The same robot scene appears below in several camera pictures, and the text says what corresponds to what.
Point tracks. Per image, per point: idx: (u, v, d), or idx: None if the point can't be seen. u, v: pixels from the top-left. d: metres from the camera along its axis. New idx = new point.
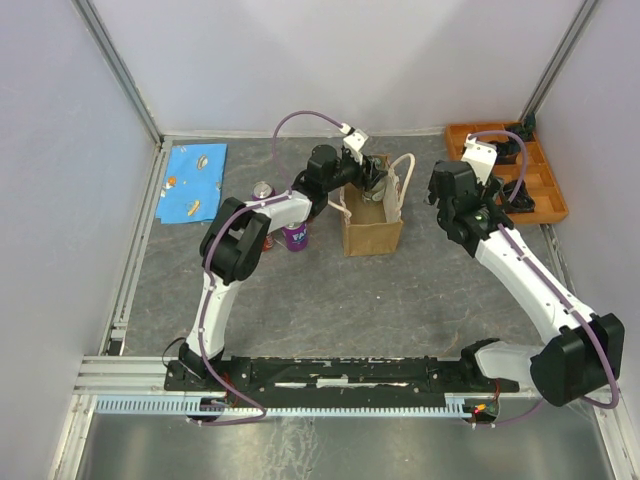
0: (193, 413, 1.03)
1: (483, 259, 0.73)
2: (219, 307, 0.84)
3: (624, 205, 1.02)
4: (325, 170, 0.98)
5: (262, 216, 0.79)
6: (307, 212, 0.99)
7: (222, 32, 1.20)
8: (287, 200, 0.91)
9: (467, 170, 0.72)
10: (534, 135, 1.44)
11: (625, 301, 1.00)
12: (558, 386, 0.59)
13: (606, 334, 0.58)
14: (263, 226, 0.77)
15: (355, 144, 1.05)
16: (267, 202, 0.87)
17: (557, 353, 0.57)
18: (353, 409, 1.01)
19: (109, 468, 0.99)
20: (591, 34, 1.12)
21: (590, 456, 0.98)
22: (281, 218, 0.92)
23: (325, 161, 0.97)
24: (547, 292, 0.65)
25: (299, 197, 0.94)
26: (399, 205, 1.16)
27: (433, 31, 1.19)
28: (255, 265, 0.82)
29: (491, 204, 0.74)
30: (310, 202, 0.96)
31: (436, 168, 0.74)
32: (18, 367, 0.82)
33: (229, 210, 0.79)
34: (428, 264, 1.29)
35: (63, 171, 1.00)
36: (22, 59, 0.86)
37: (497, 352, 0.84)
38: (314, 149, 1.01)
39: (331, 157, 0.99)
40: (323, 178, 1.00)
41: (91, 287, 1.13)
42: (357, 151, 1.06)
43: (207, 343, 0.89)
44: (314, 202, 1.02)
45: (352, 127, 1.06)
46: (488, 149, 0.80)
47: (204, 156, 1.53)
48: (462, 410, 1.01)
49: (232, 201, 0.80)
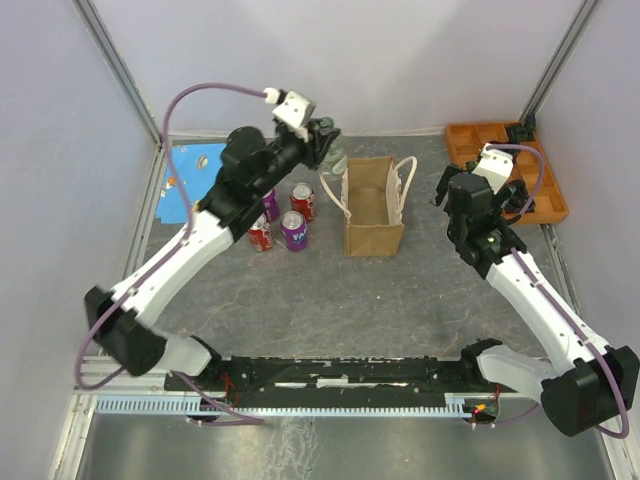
0: (193, 413, 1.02)
1: (494, 282, 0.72)
2: (177, 356, 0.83)
3: (624, 205, 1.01)
4: (247, 169, 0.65)
5: (132, 313, 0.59)
6: (225, 237, 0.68)
7: (221, 32, 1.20)
8: (182, 248, 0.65)
9: (485, 188, 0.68)
10: (534, 135, 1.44)
11: (626, 301, 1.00)
12: (570, 418, 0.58)
13: (620, 367, 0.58)
14: (130, 332, 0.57)
15: (290, 118, 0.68)
16: (142, 278, 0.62)
17: (571, 385, 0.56)
18: (353, 409, 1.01)
19: (110, 467, 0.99)
20: (591, 34, 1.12)
21: (590, 457, 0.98)
22: (181, 275, 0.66)
23: (244, 152, 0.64)
24: (561, 322, 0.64)
25: (206, 231, 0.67)
26: (399, 208, 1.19)
27: (432, 32, 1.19)
28: (161, 350, 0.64)
29: (504, 224, 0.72)
30: (225, 225, 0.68)
31: (452, 184, 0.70)
32: (18, 368, 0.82)
33: (93, 308, 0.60)
34: (428, 264, 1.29)
35: (63, 170, 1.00)
36: (22, 60, 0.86)
37: (505, 360, 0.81)
38: (230, 136, 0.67)
39: (253, 149, 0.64)
40: (247, 181, 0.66)
41: (91, 287, 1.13)
42: (300, 128, 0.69)
43: (195, 368, 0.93)
44: (237, 215, 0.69)
45: (282, 93, 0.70)
46: (504, 160, 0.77)
47: (204, 156, 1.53)
48: (462, 410, 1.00)
49: (92, 295, 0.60)
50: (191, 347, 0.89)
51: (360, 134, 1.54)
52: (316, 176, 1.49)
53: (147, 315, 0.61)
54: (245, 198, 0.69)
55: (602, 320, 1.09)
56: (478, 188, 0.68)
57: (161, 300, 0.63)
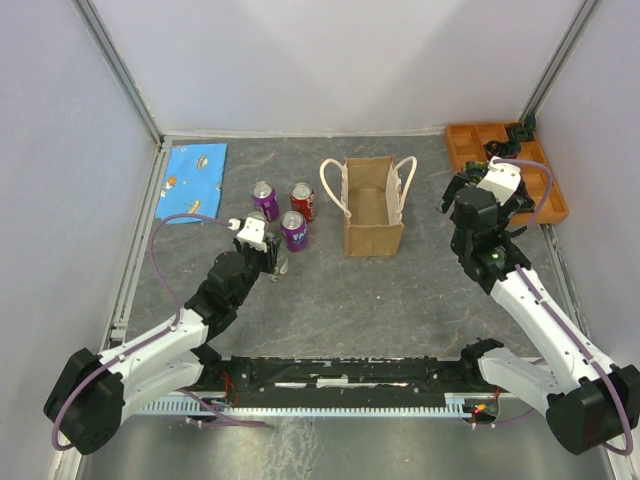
0: (193, 413, 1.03)
1: (498, 298, 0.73)
2: (158, 388, 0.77)
3: (625, 205, 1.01)
4: (230, 286, 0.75)
5: (117, 377, 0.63)
6: (204, 333, 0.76)
7: (221, 32, 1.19)
8: (169, 333, 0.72)
9: (491, 204, 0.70)
10: (534, 135, 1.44)
11: (627, 302, 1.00)
12: (575, 436, 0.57)
13: (627, 387, 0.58)
14: (111, 394, 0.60)
15: (253, 237, 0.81)
16: (129, 350, 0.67)
17: (576, 403, 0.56)
18: (354, 409, 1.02)
19: (109, 467, 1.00)
20: (591, 34, 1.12)
21: (590, 456, 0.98)
22: (161, 357, 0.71)
23: (229, 273, 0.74)
24: (566, 340, 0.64)
25: (191, 323, 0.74)
26: (399, 208, 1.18)
27: (433, 31, 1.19)
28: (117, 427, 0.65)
29: (508, 242, 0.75)
30: (207, 325, 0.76)
31: (458, 198, 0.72)
32: (18, 370, 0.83)
33: (77, 370, 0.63)
34: (429, 264, 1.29)
35: (63, 170, 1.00)
36: (23, 62, 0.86)
37: (506, 369, 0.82)
38: (218, 257, 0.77)
39: (235, 268, 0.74)
40: (227, 294, 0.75)
41: (91, 287, 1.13)
42: (261, 243, 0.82)
43: (192, 378, 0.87)
44: (215, 320, 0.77)
45: (242, 219, 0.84)
46: (511, 173, 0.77)
47: (204, 156, 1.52)
48: (461, 410, 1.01)
49: (78, 358, 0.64)
50: (173, 369, 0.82)
51: (360, 134, 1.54)
52: (316, 176, 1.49)
53: (126, 384, 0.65)
54: (222, 306, 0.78)
55: (602, 321, 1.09)
56: (485, 204, 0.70)
57: (138, 374, 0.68)
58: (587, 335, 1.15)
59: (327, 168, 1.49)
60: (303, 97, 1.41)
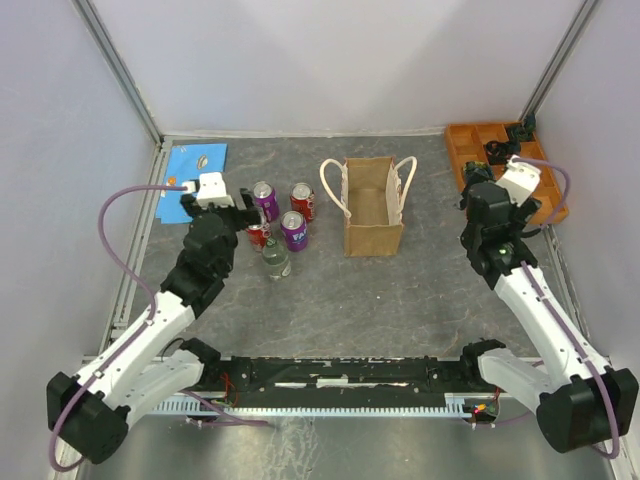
0: (193, 413, 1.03)
1: (502, 293, 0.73)
2: (163, 389, 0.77)
3: (625, 205, 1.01)
4: (210, 252, 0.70)
5: (98, 397, 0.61)
6: (189, 314, 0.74)
7: (220, 32, 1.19)
8: (146, 330, 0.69)
9: (503, 200, 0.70)
10: (534, 135, 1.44)
11: (627, 302, 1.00)
12: (561, 434, 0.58)
13: (619, 389, 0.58)
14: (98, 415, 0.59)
15: (216, 192, 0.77)
16: (106, 361, 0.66)
17: (564, 400, 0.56)
18: (353, 409, 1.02)
19: (109, 467, 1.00)
20: (591, 34, 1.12)
21: (590, 456, 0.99)
22: (144, 358, 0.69)
23: (208, 239, 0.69)
24: (563, 338, 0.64)
25: (170, 311, 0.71)
26: (399, 208, 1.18)
27: (432, 32, 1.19)
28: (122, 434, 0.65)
29: (517, 239, 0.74)
30: (189, 300, 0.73)
31: (472, 192, 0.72)
32: (18, 370, 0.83)
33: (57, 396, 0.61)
34: (428, 264, 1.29)
35: (62, 170, 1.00)
36: (23, 62, 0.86)
37: (504, 367, 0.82)
38: (193, 223, 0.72)
39: (214, 233, 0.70)
40: (210, 260, 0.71)
41: (91, 287, 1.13)
42: (226, 198, 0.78)
43: (193, 378, 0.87)
44: (199, 293, 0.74)
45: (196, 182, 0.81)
46: (531, 174, 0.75)
47: (204, 156, 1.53)
48: (461, 410, 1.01)
49: (55, 383, 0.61)
50: (174, 370, 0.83)
51: (360, 134, 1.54)
52: (316, 176, 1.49)
53: (110, 398, 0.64)
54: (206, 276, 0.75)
55: (602, 321, 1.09)
56: (498, 200, 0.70)
57: (125, 382, 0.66)
58: (587, 335, 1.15)
59: (327, 168, 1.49)
60: (303, 97, 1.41)
